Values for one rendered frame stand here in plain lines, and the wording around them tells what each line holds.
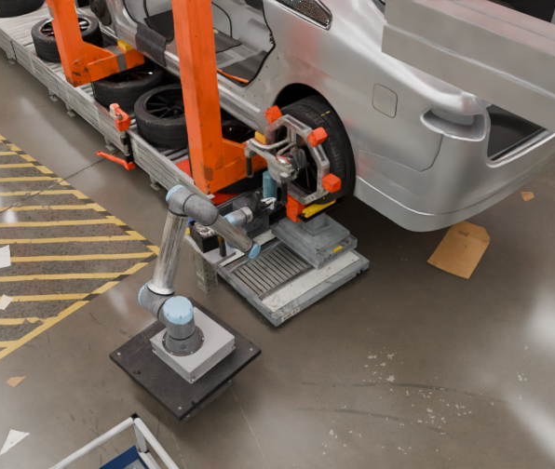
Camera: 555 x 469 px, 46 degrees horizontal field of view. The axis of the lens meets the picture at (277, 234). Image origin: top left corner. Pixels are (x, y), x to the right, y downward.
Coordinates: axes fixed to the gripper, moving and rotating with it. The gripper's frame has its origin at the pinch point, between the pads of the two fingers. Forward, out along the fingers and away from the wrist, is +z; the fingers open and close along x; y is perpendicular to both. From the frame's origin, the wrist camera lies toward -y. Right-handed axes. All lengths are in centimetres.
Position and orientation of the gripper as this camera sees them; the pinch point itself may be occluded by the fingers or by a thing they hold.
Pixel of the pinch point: (273, 198)
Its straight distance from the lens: 393.2
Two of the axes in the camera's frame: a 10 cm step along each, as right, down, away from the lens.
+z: 7.4, -3.7, 5.7
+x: 6.7, 3.2, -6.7
